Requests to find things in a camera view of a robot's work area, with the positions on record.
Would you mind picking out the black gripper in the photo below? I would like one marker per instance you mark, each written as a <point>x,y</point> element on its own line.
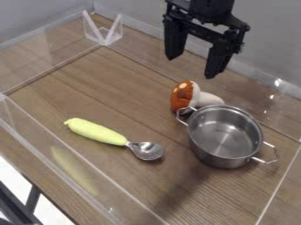
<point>209,20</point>

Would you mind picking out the plush orange-capped mushroom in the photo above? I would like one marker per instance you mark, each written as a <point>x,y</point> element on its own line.
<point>188,95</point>

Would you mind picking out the silver pot with handles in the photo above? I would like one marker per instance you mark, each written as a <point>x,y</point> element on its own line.
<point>227,137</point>

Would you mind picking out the clear acrylic corner bracket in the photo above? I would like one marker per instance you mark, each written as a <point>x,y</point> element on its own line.
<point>101,35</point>

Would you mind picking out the spoon with yellow handle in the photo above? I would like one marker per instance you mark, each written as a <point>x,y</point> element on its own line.
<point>145,150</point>

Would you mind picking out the clear acrylic enclosure wall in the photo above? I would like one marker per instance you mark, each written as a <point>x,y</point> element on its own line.
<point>58,76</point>

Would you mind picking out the black table frame leg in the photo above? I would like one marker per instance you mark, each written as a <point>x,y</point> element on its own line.
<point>18,211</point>

